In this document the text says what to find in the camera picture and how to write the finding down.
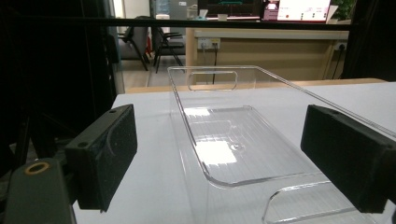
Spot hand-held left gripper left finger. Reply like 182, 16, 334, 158
64, 104, 138, 213

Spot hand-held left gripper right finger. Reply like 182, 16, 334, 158
300, 104, 396, 215

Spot clear plastic storage bin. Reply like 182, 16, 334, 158
167, 64, 396, 224

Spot black curtain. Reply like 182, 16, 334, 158
0, 0, 118, 175

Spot grey armchair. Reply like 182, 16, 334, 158
117, 16, 154, 72

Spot black folding chair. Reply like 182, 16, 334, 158
152, 27, 186, 75

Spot wooden reception desk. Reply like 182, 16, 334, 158
185, 27, 352, 86

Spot green plant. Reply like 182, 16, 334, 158
332, 0, 357, 21

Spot bright white monitor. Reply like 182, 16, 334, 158
262, 0, 332, 24

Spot black horizontal metal bar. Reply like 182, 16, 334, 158
0, 16, 356, 32

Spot dark monitor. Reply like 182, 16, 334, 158
197, 0, 262, 19

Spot white wall socket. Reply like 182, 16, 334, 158
197, 37, 221, 50

